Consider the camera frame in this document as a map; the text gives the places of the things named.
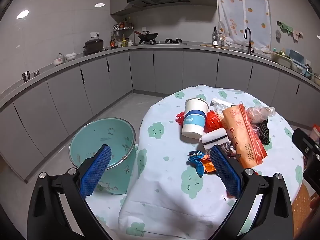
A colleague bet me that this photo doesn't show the gas stove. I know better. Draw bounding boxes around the gas stove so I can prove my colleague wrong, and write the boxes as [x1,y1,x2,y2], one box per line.
[132,39,187,46]

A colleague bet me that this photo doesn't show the orange print window curtain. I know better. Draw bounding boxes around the orange print window curtain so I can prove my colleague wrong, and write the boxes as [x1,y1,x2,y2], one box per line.
[216,0,272,53]

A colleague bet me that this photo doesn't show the small patterned wrapper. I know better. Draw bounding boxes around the small patterned wrapper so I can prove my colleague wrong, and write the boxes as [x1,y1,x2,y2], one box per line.
[222,142,238,158]

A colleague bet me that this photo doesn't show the orange candy wrapper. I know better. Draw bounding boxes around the orange candy wrapper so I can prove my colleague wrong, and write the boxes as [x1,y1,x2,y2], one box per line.
[200,155,220,174]

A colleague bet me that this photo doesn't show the teal metal bin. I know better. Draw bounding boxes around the teal metal bin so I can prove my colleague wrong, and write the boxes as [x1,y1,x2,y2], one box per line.
[68,117,137,195]

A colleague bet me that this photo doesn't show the metal knife rack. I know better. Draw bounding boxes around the metal knife rack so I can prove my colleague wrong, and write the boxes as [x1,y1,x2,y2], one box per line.
[212,26,224,47]

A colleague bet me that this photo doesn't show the orange perforated stool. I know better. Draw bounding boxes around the orange perforated stool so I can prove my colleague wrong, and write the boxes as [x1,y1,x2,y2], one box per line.
[292,184,320,233]

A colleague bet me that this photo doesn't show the grey kitchen counter cabinets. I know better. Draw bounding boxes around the grey kitchen counter cabinets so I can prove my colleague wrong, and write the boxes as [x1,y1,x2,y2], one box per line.
[0,42,320,183]

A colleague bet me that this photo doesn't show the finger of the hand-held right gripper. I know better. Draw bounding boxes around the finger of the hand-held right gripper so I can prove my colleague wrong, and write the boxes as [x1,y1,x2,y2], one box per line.
[292,127,320,155]
[303,154,320,188]

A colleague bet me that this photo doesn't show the red plastic bag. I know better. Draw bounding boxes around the red plastic bag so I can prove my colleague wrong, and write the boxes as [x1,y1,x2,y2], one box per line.
[203,110,223,133]

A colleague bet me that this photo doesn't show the dish rack with containers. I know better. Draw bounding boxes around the dish rack with containers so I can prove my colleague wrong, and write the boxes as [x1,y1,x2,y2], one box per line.
[271,47,320,81]

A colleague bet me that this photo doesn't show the black rice cooker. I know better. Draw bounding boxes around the black rice cooker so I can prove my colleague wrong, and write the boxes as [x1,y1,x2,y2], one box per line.
[83,39,104,55]

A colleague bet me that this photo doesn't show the clear plastic bag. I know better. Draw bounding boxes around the clear plastic bag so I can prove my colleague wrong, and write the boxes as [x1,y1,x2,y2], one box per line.
[246,106,276,125]

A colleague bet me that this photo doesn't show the white sponge black stripe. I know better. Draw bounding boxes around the white sponge black stripe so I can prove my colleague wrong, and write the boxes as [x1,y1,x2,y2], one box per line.
[199,127,229,150]

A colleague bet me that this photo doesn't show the black wok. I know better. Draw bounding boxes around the black wok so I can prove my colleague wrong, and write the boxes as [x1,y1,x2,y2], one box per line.
[134,31,159,41]

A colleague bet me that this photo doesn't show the corner spice rack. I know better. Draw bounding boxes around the corner spice rack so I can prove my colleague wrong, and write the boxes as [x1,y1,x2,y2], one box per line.
[113,17,134,47]

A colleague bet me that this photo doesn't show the lidded patterned bowl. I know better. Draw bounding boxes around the lidded patterned bowl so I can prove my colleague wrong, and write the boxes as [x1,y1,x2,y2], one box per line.
[53,53,66,66]

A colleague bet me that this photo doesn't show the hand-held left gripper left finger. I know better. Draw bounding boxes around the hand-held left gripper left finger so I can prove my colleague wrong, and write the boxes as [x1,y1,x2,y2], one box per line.
[27,144,113,240]

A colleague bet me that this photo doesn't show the dark kitchen faucet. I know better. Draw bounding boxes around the dark kitchen faucet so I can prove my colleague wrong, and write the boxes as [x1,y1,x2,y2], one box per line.
[243,27,255,54]

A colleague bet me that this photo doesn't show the black mesh net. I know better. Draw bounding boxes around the black mesh net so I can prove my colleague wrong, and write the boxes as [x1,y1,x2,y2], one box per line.
[251,119,270,145]

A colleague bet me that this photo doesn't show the white wrapper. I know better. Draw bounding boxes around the white wrapper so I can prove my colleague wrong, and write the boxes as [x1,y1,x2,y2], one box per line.
[211,98,236,111]

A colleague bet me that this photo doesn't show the red mesh net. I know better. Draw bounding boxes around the red mesh net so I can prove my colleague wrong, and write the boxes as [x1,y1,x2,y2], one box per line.
[175,112,187,127]

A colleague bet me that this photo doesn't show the blue candy wrapper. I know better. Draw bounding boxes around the blue candy wrapper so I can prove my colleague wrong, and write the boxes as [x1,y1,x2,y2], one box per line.
[186,150,204,178]

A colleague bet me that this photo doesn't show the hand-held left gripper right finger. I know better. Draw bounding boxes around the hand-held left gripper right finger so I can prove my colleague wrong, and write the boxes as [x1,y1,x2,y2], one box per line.
[209,145,294,240]

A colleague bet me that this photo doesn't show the orange zip bag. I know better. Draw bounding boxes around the orange zip bag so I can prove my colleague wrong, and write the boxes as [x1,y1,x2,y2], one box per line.
[222,104,268,168]

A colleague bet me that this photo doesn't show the hanging rags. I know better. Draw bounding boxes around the hanging rags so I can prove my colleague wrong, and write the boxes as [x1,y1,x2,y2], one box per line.
[276,21,304,42]

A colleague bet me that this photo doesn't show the white paper cup blue band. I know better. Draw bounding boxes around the white paper cup blue band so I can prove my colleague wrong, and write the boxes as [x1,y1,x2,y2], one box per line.
[181,98,209,139]

